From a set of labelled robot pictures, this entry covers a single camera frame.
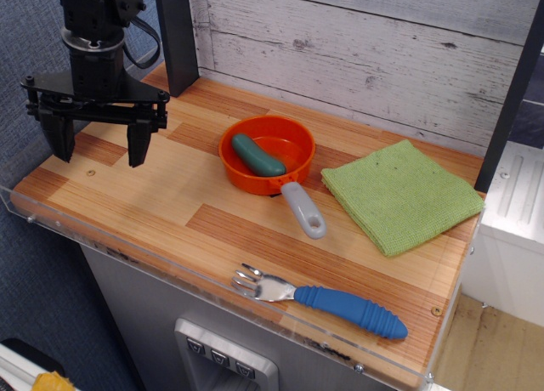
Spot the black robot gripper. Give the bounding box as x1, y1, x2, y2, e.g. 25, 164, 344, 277
21, 49, 170, 167

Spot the green toy sausage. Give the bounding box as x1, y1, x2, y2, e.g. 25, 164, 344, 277
230, 133, 286, 177

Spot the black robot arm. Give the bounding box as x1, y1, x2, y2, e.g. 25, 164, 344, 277
21, 0, 170, 167

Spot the clear acrylic table guard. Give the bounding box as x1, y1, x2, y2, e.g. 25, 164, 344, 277
0, 184, 484, 388

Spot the grey cabinet with button panel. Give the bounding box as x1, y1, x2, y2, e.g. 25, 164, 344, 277
82, 246, 388, 390

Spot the yellow taped object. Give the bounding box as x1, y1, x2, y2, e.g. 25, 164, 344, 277
31, 371, 76, 391

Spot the green folded cloth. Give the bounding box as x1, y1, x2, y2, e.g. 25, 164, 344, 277
321, 140, 485, 257

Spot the white ribbed appliance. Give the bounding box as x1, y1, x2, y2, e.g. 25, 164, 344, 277
462, 142, 543, 326

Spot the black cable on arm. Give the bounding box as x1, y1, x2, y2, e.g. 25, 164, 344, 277
122, 19, 163, 69

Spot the black vertical post left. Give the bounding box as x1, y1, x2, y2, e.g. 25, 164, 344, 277
156, 0, 200, 97

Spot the black vertical post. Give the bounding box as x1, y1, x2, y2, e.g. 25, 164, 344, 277
156, 0, 200, 97
474, 0, 543, 193

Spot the orange toy pot grey handle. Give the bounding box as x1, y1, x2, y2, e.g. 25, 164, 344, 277
218, 115, 326, 239

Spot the blue handled metal fork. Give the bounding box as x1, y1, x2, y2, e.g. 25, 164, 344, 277
231, 263, 408, 340

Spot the black vertical post right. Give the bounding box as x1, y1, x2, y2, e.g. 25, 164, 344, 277
474, 0, 543, 193

